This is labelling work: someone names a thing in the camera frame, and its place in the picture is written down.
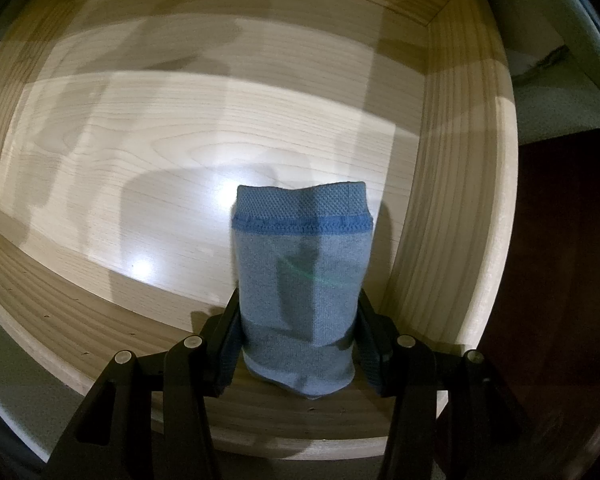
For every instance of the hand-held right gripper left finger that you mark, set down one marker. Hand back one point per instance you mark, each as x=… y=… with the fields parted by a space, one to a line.
x=225 y=355

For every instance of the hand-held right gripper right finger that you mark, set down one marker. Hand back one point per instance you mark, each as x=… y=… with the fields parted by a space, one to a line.
x=372 y=360

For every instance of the light blue sock bundle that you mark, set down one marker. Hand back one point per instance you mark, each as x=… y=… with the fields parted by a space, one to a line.
x=300 y=285

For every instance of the grey-fronted wooden drawer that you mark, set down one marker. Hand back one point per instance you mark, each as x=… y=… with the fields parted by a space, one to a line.
x=155 y=135

